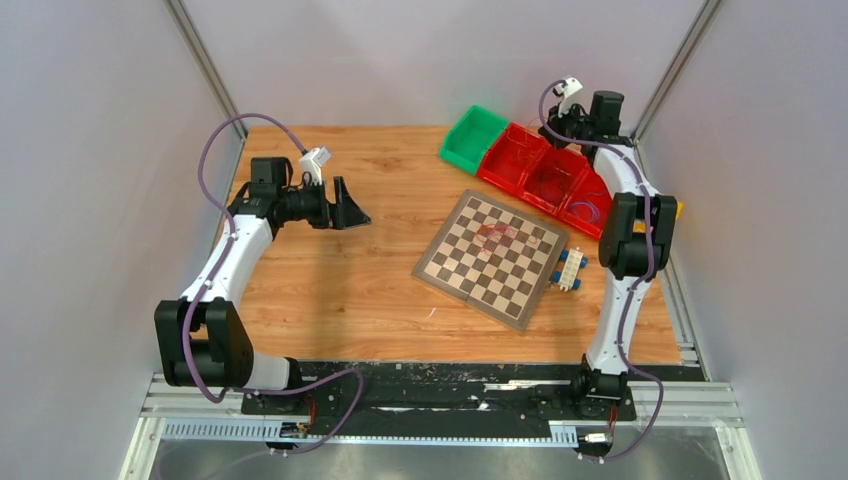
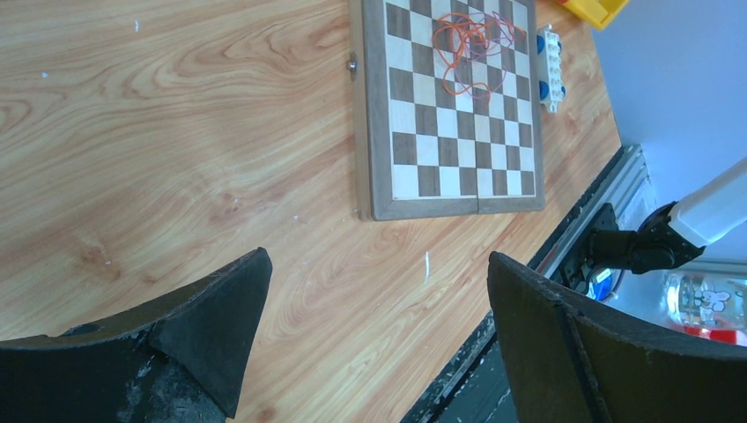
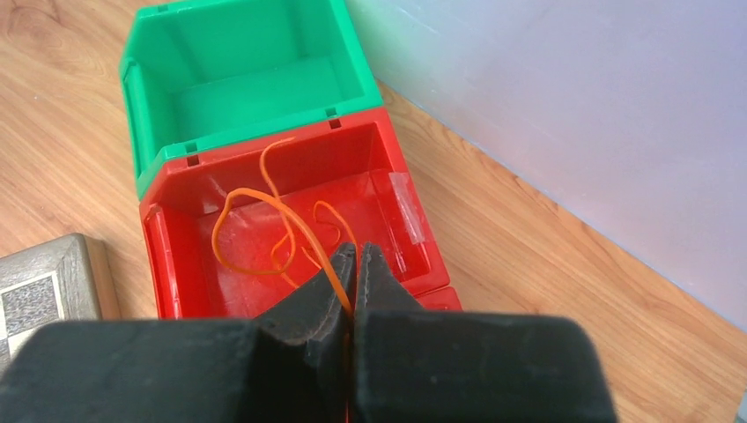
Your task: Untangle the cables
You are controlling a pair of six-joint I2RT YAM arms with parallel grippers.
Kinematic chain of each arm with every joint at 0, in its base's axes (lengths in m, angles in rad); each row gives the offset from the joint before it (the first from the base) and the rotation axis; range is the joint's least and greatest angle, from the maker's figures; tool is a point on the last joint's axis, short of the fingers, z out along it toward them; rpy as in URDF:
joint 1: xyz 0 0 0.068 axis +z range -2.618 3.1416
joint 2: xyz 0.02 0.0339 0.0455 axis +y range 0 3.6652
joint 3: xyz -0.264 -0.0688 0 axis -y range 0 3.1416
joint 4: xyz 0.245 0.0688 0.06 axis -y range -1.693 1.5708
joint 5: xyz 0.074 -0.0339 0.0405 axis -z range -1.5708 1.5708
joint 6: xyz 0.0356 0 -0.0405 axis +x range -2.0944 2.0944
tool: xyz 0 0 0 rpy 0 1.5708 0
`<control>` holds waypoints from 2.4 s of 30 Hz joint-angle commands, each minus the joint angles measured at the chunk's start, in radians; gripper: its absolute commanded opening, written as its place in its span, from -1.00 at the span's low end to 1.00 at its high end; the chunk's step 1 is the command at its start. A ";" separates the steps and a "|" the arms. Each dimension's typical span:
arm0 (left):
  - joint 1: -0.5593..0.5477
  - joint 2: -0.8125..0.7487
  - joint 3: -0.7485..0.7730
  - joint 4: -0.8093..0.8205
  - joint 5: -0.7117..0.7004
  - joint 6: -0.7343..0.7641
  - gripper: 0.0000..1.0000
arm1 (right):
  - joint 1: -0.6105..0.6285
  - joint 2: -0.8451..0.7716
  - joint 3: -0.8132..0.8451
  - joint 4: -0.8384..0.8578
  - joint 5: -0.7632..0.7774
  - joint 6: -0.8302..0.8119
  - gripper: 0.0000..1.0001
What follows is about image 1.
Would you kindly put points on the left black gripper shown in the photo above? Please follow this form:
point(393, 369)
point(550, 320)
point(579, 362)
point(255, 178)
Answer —
point(345, 212)

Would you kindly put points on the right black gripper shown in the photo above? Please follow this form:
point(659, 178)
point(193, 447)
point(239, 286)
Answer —
point(556, 122)

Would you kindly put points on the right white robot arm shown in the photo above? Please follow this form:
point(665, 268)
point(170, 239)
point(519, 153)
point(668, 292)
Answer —
point(634, 245)

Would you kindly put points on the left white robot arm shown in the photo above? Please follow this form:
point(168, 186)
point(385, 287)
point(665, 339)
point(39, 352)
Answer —
point(201, 337)

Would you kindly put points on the red bin middle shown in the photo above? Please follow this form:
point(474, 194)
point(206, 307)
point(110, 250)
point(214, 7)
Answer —
point(550, 177)

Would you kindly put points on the red bin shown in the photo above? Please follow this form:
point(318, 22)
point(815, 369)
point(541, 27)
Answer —
point(587, 204)
point(508, 162)
point(550, 177)

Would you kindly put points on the green plastic bin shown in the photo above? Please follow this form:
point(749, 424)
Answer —
point(471, 137)

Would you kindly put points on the yellow plastic bin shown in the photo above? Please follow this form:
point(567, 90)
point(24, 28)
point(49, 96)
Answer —
point(639, 225)

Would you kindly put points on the wooden chessboard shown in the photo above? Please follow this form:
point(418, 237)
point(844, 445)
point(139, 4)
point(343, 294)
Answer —
point(492, 257)

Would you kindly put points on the white blue toy block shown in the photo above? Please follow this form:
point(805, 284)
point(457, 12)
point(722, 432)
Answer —
point(566, 277)

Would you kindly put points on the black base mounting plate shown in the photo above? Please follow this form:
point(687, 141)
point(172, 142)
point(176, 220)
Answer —
point(416, 399)

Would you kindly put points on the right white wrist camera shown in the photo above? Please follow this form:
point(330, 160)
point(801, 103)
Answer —
point(566, 92)

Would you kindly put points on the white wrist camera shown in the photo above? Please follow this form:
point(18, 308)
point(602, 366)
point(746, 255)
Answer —
point(566, 92)
point(311, 164)

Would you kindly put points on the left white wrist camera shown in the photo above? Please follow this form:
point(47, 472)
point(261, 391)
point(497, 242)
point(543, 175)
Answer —
point(311, 164)

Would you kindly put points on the aluminium frame rail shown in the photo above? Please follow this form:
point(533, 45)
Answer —
point(169, 415)

